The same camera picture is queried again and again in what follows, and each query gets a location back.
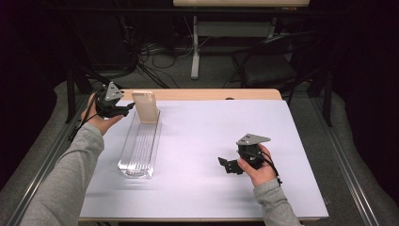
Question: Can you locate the grey metal floor rail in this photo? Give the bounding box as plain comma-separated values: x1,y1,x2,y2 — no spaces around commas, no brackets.
4,93,92,226
309,93,382,226

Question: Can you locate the person's left hand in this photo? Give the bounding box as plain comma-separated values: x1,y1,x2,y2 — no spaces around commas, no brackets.
80,92,124,137

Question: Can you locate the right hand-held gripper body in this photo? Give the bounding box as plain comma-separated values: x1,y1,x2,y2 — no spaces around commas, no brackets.
235,133,272,171

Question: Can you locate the beige phone case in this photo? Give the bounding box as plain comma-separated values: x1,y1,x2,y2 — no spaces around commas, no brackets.
131,89,160,125

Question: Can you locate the white table mat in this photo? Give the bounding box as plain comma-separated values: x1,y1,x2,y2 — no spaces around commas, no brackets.
78,99,329,220

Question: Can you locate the left hand-held gripper cable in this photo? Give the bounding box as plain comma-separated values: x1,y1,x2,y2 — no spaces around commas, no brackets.
69,93,99,141

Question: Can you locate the black chair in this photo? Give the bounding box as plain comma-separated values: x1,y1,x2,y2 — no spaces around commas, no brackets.
231,31,318,92

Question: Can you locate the clear plastic container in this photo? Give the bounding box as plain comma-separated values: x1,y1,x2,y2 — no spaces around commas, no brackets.
117,107,164,180

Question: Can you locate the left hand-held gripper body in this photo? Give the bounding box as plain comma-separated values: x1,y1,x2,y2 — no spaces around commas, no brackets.
93,81,127,120

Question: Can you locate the person's right hand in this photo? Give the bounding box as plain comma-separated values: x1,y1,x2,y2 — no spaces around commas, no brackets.
236,143,278,188

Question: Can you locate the white-legged background table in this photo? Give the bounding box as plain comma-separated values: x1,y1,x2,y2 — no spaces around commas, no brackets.
172,0,311,80

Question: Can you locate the black metal stand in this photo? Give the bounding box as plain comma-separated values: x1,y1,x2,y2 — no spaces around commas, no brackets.
281,65,334,128
64,18,124,124

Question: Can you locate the right hand-held gripper cable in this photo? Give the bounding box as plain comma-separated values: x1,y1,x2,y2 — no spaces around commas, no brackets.
249,150,283,187

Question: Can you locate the bundle of floor cables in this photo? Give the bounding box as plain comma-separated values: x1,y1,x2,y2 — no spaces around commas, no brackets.
119,15,196,89

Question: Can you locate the hand-held gripper cable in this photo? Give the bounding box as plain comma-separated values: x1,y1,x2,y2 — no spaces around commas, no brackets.
249,150,283,187
69,93,99,141

